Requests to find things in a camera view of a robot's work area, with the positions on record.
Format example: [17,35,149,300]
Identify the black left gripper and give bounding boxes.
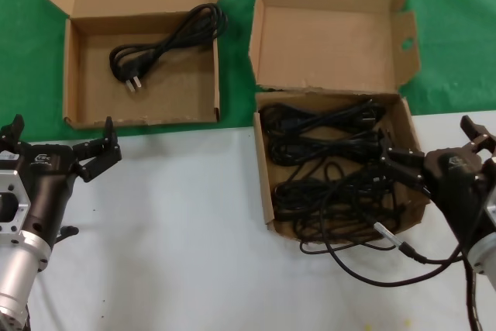
[0,113,123,249]

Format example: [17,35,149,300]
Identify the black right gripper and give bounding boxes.
[377,115,496,249]

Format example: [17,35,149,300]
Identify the black power cable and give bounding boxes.
[108,2,229,95]
[269,131,384,167]
[258,98,387,134]
[273,160,400,226]

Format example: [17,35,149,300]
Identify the cardboard box with intact lid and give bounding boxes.
[44,0,232,129]

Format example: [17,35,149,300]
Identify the cardboard box with torn lid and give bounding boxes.
[247,0,432,240]

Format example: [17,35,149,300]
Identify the green table cloth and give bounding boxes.
[0,0,496,142]

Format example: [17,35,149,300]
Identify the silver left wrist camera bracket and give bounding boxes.
[0,150,32,237]

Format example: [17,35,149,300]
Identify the black left arm cable connector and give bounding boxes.
[56,225,81,247]

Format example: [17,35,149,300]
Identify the black robot camera cable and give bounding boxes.
[321,167,472,288]

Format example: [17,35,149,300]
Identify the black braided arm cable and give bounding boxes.
[22,295,35,331]
[463,257,484,331]

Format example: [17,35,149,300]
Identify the thin black barrel plug cable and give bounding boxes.
[292,191,410,255]

